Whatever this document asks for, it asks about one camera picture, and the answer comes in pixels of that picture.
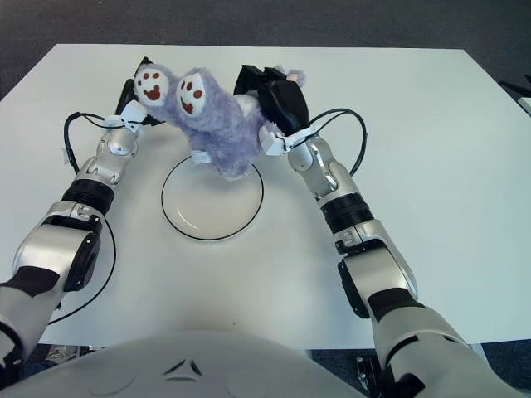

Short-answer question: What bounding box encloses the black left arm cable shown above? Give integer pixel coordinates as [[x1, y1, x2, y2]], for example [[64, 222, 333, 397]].
[[48, 110, 125, 325]]

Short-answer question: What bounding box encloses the grey robot torso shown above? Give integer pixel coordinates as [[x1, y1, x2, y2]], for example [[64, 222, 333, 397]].
[[7, 331, 374, 398]]

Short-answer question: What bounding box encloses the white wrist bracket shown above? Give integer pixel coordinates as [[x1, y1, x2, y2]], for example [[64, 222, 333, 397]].
[[103, 101, 146, 133], [259, 126, 320, 158]]

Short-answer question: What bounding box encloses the purple plush bunny doll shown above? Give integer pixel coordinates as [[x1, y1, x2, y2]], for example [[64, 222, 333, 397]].
[[133, 64, 308, 182]]

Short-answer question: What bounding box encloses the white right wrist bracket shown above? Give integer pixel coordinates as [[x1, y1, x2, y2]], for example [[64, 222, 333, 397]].
[[259, 126, 320, 158]]

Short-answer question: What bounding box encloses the black metal frame under table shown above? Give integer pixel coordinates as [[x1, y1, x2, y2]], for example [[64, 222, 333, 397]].
[[355, 354, 389, 398]]

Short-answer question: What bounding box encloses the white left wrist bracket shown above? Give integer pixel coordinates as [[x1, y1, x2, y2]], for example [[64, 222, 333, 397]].
[[103, 101, 146, 133]]

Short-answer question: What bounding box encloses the black furniture foot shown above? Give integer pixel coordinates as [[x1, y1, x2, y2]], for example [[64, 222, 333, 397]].
[[499, 78, 531, 99]]

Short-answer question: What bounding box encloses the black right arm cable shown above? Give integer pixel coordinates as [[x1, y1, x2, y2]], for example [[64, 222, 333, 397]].
[[306, 108, 369, 177]]

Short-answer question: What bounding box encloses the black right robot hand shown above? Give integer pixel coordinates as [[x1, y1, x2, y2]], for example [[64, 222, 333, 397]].
[[232, 64, 311, 136]]

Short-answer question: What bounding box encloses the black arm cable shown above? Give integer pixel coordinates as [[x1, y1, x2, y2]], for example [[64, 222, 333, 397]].
[[306, 108, 369, 177], [48, 110, 125, 325]]

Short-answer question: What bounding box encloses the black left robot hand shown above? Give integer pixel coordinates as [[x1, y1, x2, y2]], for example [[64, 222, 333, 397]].
[[114, 56, 167, 128]]

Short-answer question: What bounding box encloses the white plate with black rim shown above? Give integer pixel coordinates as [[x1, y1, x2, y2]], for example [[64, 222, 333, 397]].
[[161, 159, 265, 241]]

